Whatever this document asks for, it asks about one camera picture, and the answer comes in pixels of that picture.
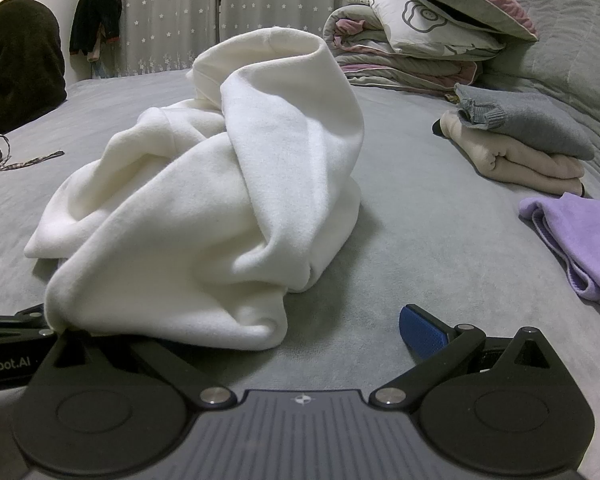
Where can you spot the grey bed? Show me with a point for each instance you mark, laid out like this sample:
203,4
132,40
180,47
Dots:
405,240

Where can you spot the folded grey sweater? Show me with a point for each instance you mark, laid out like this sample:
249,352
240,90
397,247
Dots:
530,120

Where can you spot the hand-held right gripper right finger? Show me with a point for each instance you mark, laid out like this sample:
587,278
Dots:
422,330

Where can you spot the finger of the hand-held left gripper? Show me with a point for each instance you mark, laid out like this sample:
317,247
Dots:
10,322

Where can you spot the white flower-print pillow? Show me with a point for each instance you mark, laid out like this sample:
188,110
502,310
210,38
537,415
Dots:
420,20

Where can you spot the folded grey pink quilt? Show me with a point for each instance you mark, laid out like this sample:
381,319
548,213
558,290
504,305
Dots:
380,65

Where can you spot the white printed sweatshirt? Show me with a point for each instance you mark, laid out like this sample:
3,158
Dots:
205,185

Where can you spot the grey quilted blanket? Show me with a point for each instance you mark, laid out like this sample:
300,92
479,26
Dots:
570,35

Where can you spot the dark hanging jacket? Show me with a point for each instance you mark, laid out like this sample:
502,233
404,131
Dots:
95,15

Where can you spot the folded purple garment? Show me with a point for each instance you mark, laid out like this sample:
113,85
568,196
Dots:
580,240

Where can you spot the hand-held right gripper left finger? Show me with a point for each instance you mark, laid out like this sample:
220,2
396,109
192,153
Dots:
180,375

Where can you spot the folded beige garment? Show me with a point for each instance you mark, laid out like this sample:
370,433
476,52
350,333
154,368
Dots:
520,167

